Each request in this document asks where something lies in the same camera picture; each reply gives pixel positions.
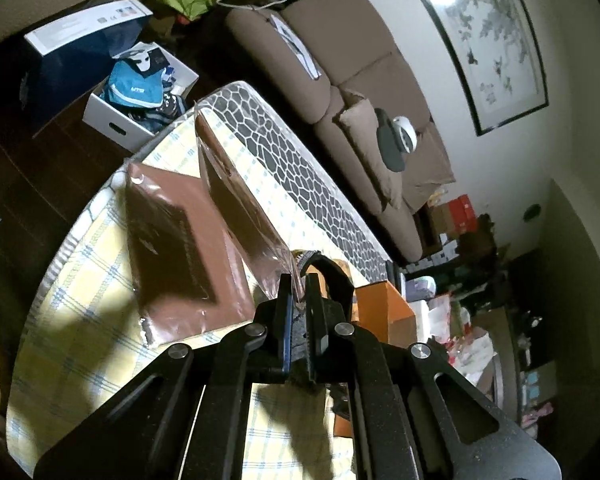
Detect papers on sofa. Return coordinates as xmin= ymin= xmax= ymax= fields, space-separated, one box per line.
xmin=268 ymin=14 xmax=322 ymax=80

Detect white round device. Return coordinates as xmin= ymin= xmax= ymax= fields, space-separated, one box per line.
xmin=391 ymin=116 xmax=418 ymax=154

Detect brown cushion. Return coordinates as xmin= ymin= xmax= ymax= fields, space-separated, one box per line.
xmin=337 ymin=89 xmax=402 ymax=209

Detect black pad on cushion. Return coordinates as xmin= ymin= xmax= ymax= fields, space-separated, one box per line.
xmin=374 ymin=107 xmax=405 ymax=174

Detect framed ink painting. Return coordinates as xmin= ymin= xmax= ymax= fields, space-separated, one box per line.
xmin=420 ymin=0 xmax=548 ymax=136

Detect brown sofa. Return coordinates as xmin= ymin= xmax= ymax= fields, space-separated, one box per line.
xmin=225 ymin=0 xmax=455 ymax=263

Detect white storage box with clothes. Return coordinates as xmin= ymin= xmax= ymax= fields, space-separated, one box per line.
xmin=83 ymin=42 xmax=198 ymax=152

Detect grey pebble pattern table cover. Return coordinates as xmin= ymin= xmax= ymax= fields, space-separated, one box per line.
xmin=197 ymin=81 xmax=393 ymax=286

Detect yellow plaid tablecloth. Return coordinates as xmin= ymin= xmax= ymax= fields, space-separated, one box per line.
xmin=6 ymin=110 xmax=368 ymax=479

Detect orange cardboard box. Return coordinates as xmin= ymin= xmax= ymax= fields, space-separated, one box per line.
xmin=331 ymin=280 xmax=417 ymax=441

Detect black patterned headband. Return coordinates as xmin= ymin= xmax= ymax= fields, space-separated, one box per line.
xmin=292 ymin=249 xmax=354 ymax=322

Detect white lid blue box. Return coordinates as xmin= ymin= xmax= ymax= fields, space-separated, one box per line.
xmin=21 ymin=0 xmax=152 ymax=134

